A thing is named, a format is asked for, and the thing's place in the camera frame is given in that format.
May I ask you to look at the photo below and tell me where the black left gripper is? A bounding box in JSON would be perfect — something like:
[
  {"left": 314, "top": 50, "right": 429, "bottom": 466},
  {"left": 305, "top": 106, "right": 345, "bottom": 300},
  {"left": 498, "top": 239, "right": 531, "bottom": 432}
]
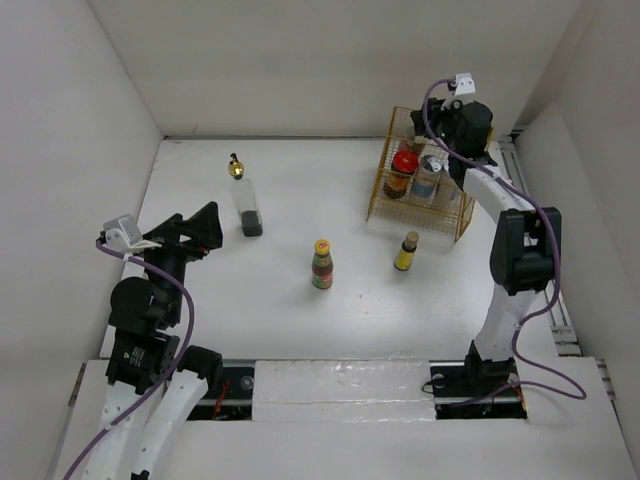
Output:
[{"left": 133, "top": 199, "right": 223, "bottom": 322}]

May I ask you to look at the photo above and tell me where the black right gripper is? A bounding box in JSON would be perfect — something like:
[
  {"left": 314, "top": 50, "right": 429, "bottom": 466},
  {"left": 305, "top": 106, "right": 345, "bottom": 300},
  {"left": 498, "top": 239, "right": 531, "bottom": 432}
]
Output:
[{"left": 410, "top": 94, "right": 465, "bottom": 153}]

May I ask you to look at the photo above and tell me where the clear gold spout oil bottle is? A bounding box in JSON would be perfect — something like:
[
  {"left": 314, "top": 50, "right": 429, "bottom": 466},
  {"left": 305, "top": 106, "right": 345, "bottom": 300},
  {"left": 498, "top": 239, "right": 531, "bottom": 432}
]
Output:
[{"left": 228, "top": 153, "right": 264, "bottom": 238}]

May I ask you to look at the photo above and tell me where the black cap vinegar bottle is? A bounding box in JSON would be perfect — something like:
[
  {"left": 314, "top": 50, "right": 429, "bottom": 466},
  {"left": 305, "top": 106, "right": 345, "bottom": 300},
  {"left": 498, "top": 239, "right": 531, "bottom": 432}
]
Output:
[{"left": 398, "top": 134, "right": 426, "bottom": 157}]

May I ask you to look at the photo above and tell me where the silver lid spice shaker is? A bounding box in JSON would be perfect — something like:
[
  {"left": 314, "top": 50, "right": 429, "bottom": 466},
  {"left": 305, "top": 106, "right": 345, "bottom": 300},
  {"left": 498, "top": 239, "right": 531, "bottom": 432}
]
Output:
[{"left": 436, "top": 180, "right": 460, "bottom": 205}]

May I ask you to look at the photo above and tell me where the red lid chili sauce jar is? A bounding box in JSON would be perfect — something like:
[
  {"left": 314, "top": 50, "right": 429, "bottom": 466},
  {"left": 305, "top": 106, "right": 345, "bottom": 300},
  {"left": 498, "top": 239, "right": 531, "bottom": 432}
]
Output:
[{"left": 383, "top": 150, "right": 419, "bottom": 200}]

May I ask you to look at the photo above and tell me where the silver lid salt shaker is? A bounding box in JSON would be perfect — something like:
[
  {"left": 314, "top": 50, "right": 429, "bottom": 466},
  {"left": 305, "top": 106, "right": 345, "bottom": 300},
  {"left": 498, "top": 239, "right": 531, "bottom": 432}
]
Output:
[{"left": 410, "top": 154, "right": 444, "bottom": 205}]

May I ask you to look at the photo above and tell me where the yellow cap red sauce bottle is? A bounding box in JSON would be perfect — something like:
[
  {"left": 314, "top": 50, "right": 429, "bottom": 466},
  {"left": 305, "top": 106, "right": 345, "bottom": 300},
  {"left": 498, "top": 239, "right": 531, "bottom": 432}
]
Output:
[{"left": 311, "top": 239, "right": 334, "bottom": 290}]

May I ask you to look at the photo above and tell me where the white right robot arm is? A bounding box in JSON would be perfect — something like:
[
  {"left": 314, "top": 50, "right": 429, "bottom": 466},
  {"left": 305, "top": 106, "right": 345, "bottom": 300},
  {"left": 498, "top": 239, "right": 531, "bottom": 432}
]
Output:
[{"left": 411, "top": 98, "right": 561, "bottom": 398}]

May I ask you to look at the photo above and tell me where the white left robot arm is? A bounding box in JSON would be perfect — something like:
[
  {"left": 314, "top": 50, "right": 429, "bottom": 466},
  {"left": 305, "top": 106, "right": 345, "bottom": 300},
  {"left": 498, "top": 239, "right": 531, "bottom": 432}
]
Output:
[{"left": 65, "top": 201, "right": 223, "bottom": 479}]

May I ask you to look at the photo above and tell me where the small yellow label bottle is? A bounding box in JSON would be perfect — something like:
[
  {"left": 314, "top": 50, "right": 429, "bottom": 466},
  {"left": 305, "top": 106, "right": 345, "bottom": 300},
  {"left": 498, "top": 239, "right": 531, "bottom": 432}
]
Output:
[{"left": 394, "top": 231, "right": 419, "bottom": 271}]

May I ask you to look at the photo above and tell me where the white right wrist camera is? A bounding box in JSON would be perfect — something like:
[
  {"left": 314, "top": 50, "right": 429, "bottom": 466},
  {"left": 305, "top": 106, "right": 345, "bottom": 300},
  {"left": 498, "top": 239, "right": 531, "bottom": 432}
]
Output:
[{"left": 444, "top": 73, "right": 476, "bottom": 108}]

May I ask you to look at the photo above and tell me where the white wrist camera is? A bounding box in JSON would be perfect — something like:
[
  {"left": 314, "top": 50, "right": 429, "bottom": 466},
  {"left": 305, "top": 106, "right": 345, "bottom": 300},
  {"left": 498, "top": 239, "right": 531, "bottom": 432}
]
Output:
[
  {"left": 444, "top": 73, "right": 476, "bottom": 108},
  {"left": 101, "top": 214, "right": 143, "bottom": 253}
]

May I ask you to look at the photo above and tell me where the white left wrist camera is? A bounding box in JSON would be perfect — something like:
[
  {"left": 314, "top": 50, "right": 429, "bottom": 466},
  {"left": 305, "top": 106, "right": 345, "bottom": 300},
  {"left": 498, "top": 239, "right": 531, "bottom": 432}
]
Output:
[{"left": 101, "top": 214, "right": 143, "bottom": 253}]

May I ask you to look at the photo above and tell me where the gold wire mesh rack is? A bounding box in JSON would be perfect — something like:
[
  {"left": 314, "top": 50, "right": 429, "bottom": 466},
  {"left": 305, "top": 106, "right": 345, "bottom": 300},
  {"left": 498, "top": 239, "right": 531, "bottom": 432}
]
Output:
[{"left": 366, "top": 106, "right": 475, "bottom": 242}]

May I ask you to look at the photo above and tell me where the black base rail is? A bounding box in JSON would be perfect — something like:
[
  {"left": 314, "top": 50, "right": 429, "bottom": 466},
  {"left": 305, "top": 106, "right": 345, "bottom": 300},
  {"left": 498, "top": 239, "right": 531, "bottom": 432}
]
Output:
[{"left": 189, "top": 360, "right": 527, "bottom": 423}]

